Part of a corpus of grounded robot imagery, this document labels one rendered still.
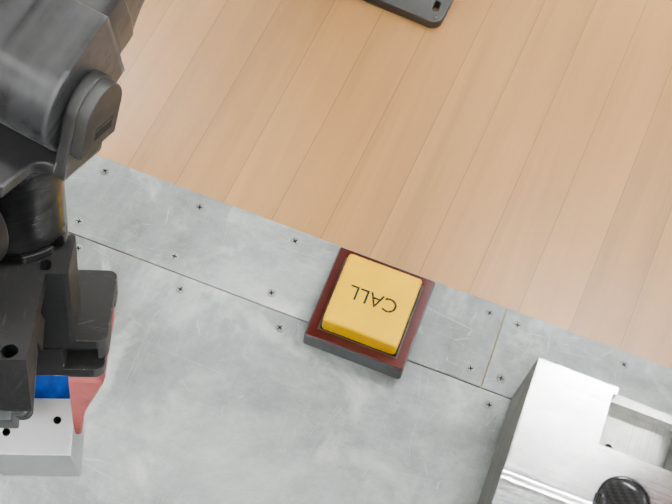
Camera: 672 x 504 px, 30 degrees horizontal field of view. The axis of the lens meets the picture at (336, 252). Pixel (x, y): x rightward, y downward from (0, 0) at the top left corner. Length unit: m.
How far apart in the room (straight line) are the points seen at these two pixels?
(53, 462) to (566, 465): 0.34
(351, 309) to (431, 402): 0.09
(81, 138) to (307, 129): 0.45
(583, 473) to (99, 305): 0.35
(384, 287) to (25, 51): 0.42
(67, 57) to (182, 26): 0.50
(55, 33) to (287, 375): 0.42
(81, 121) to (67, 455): 0.24
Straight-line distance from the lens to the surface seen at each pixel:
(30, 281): 0.68
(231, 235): 1.00
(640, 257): 1.05
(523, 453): 0.87
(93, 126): 0.63
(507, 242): 1.03
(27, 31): 0.63
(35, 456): 0.79
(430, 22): 1.12
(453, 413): 0.96
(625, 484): 0.89
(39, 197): 0.67
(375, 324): 0.94
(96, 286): 0.75
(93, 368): 0.73
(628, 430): 0.92
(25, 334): 0.65
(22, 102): 0.62
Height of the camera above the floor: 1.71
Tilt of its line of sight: 65 degrees down
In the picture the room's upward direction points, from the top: 11 degrees clockwise
